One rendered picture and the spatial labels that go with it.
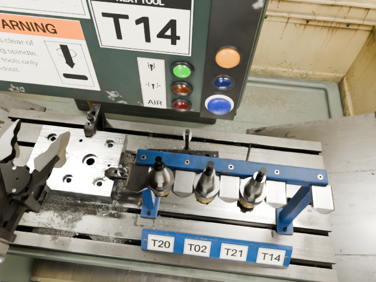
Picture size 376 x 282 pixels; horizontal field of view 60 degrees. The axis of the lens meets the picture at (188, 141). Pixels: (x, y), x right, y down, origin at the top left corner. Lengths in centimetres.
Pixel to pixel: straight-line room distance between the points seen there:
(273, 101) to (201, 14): 149
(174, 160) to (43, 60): 46
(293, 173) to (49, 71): 60
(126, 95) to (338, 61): 154
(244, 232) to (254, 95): 91
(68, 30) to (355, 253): 116
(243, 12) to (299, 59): 150
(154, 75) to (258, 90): 146
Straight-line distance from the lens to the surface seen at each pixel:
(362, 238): 133
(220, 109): 41
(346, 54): 184
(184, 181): 78
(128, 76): 40
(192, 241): 101
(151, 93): 41
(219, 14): 32
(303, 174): 83
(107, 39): 36
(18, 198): 61
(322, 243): 115
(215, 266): 105
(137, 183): 78
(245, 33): 33
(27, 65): 44
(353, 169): 143
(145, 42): 35
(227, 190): 78
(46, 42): 40
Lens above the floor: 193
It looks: 58 degrees down
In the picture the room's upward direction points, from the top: 3 degrees clockwise
